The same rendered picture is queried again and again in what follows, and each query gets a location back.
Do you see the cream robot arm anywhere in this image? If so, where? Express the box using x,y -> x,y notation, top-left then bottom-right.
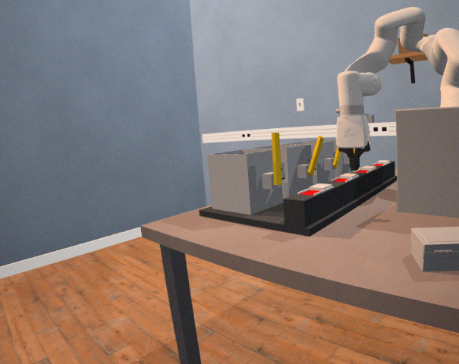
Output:
336,7 -> 459,115

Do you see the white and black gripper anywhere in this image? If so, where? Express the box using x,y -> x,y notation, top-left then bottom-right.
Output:
336,114 -> 370,171

